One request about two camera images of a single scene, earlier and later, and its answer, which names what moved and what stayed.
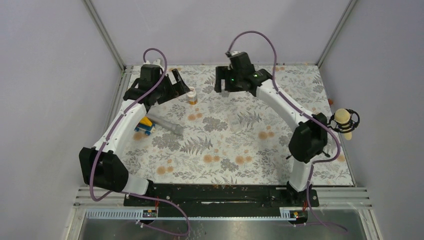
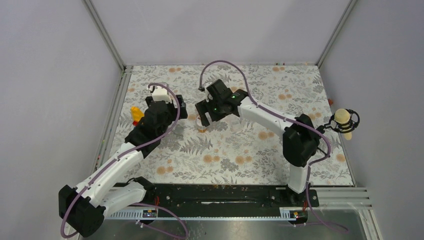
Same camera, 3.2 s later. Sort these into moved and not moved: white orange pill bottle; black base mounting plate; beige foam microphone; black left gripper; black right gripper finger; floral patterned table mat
Moved: black left gripper; black right gripper finger; white orange pill bottle
Not moved: beige foam microphone; floral patterned table mat; black base mounting plate
